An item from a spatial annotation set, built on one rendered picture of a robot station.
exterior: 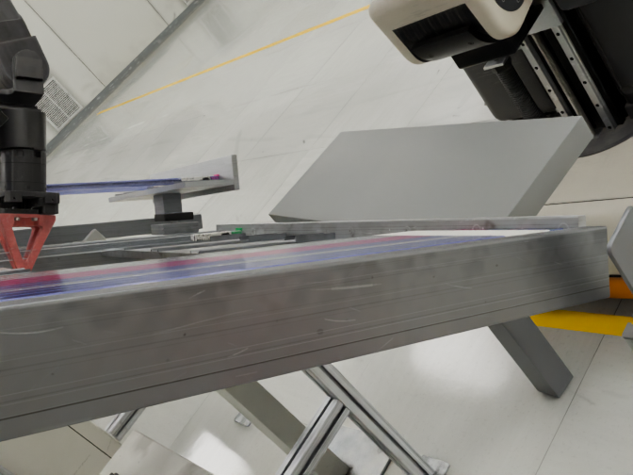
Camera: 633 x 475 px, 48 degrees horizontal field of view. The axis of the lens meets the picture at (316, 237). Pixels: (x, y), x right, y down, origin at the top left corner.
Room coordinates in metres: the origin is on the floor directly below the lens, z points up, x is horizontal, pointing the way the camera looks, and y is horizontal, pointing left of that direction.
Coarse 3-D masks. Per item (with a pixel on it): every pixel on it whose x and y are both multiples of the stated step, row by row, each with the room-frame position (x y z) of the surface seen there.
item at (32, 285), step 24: (336, 240) 0.60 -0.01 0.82; (360, 240) 0.57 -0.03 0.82; (384, 240) 0.54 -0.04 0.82; (408, 240) 0.52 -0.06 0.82; (432, 240) 0.50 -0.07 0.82; (456, 240) 0.48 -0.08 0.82; (120, 264) 0.53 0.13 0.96; (144, 264) 0.51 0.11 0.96; (168, 264) 0.49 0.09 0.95; (192, 264) 0.47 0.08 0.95; (216, 264) 0.46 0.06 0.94; (240, 264) 0.44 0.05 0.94; (264, 264) 0.42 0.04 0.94; (288, 264) 0.42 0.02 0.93; (0, 288) 0.42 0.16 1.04; (24, 288) 0.41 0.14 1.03; (48, 288) 0.39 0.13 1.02; (72, 288) 0.38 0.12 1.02; (96, 288) 0.37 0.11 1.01
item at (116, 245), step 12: (132, 240) 0.96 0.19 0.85; (144, 240) 0.96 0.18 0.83; (156, 240) 0.97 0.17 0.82; (168, 240) 0.97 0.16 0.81; (180, 240) 0.98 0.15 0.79; (192, 240) 0.98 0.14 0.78; (24, 252) 0.91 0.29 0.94; (48, 252) 0.92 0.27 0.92; (60, 252) 0.92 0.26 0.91; (72, 252) 0.93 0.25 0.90; (84, 252) 0.93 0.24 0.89; (96, 252) 0.94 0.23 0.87
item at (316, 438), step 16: (624, 224) 0.43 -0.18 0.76; (624, 240) 0.43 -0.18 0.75; (624, 256) 0.42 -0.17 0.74; (624, 272) 0.42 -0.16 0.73; (336, 400) 1.09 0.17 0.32; (320, 416) 1.09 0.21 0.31; (336, 416) 1.09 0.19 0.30; (304, 432) 1.08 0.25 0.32; (320, 432) 1.06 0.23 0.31; (336, 432) 1.07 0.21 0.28; (304, 448) 1.05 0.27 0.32; (320, 448) 1.05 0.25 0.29; (288, 464) 1.04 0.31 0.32; (304, 464) 1.03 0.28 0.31; (432, 464) 1.13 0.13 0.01; (448, 464) 1.10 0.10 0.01
